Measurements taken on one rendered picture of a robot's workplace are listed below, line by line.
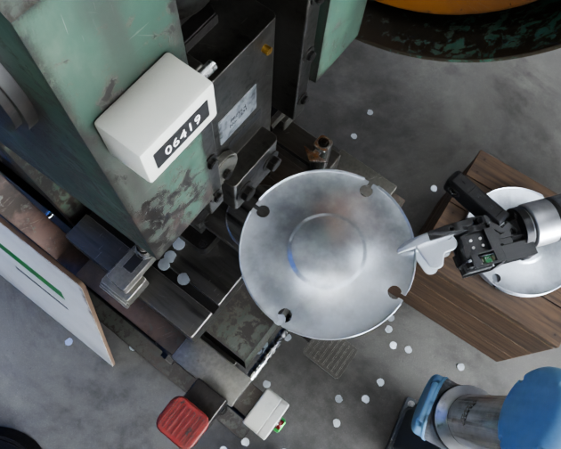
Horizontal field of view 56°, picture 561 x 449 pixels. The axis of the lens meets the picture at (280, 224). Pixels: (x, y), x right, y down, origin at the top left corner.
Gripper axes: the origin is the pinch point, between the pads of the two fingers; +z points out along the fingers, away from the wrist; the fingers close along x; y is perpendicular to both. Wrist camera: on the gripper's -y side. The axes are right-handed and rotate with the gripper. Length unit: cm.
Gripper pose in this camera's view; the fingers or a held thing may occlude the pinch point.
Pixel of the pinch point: (402, 246)
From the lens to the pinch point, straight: 89.4
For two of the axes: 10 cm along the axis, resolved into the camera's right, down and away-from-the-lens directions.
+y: 2.5, 9.1, -3.2
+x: 0.4, 3.2, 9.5
